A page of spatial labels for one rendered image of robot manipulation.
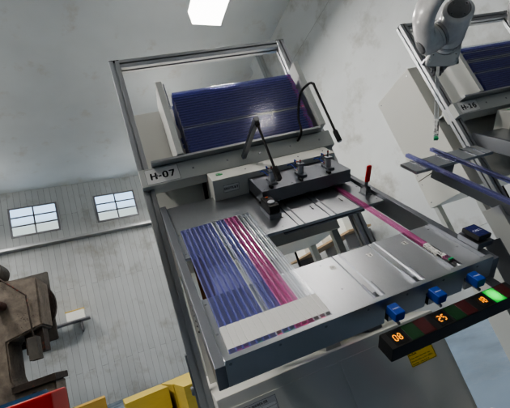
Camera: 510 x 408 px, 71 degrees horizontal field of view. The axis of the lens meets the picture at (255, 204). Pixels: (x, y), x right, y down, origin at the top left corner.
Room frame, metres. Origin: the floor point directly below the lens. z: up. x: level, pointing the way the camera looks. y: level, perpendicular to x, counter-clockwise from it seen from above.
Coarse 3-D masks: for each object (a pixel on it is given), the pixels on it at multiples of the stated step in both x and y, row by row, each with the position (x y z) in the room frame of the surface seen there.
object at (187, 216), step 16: (320, 192) 1.21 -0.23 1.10; (336, 192) 1.21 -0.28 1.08; (352, 192) 1.20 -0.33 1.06; (176, 208) 1.17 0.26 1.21; (192, 208) 1.17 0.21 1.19; (208, 208) 1.16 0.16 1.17; (224, 208) 1.16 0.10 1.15; (240, 208) 1.15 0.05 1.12; (256, 208) 1.15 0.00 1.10; (288, 208) 1.13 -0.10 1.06; (304, 208) 1.13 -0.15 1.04; (320, 208) 1.13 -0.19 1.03; (336, 208) 1.12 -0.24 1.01; (352, 208) 1.12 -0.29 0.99; (176, 224) 1.09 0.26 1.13; (192, 224) 1.09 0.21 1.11; (272, 224) 1.07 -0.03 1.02; (288, 224) 1.06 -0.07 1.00; (304, 224) 1.06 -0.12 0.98
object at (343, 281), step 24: (384, 240) 0.98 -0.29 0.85; (408, 240) 0.97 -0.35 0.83; (432, 240) 0.97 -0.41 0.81; (312, 264) 0.92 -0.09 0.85; (336, 264) 0.91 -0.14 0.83; (360, 264) 0.91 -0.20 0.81; (384, 264) 0.91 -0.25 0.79; (408, 264) 0.90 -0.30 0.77; (432, 264) 0.90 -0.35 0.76; (456, 264) 0.90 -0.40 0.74; (312, 288) 0.85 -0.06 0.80; (336, 288) 0.85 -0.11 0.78; (360, 288) 0.84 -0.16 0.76; (384, 288) 0.84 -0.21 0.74; (336, 312) 0.79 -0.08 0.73; (216, 336) 0.75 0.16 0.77
